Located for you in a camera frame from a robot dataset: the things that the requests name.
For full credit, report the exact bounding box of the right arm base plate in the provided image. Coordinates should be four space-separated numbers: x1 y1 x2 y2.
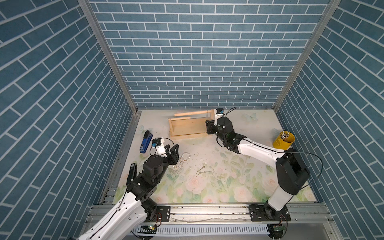
248 203 291 222

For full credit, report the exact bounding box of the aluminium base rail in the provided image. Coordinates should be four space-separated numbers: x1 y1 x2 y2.
85 203 334 226

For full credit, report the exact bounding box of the thin silver chain necklace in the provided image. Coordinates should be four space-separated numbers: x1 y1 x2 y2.
195 165 214 178

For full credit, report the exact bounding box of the green circuit board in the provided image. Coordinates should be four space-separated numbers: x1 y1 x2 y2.
138 226 157 235
272 225 286 232

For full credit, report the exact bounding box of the wooden jewelry display stand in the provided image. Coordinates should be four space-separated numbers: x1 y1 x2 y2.
169 110 214 140

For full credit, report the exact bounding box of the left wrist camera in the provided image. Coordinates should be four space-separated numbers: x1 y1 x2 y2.
152 138 166 156

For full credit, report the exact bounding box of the blue stapler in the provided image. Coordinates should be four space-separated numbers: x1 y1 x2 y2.
140 130 153 154

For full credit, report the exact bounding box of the white slotted cable duct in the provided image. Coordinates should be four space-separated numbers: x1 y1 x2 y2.
132 224 270 237

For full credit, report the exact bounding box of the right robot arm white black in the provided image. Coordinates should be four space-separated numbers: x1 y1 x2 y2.
206 117 310 221

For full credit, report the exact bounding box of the yellow cup with pens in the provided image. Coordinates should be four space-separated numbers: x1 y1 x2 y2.
273 131 296 150

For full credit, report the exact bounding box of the black stapler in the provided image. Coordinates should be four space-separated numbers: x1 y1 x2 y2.
126 163 138 186

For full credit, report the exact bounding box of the left green circuit board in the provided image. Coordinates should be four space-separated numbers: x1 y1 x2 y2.
138 226 157 235

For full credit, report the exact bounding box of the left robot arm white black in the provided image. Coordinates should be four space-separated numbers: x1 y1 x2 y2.
78 144 180 240

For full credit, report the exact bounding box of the right green circuit board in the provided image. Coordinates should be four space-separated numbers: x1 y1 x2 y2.
272 225 286 232

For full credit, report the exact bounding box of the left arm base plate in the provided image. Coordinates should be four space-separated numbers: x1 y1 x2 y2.
146 205 171 223

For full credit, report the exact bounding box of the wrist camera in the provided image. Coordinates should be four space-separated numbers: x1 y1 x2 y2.
152 138 166 156
213 108 224 126

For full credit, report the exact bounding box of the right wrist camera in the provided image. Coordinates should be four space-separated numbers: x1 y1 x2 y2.
213 108 224 126

